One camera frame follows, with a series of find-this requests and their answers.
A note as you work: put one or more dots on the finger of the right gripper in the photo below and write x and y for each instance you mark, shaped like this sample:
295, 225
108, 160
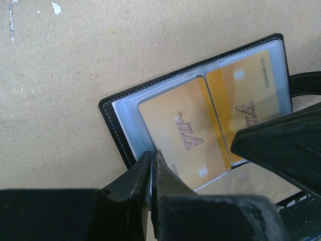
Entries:
288, 146

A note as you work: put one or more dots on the black leather card holder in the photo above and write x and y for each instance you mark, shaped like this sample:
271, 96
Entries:
128, 128

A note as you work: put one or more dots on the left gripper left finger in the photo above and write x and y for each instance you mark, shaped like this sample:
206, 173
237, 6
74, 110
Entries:
116, 212

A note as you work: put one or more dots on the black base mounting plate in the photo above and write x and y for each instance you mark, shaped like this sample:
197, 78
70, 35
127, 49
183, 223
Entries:
301, 216

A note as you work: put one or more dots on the gold VIP card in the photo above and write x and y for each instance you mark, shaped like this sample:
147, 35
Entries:
244, 94
183, 126

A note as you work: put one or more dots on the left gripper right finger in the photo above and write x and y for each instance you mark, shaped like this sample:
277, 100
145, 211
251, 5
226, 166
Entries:
179, 213

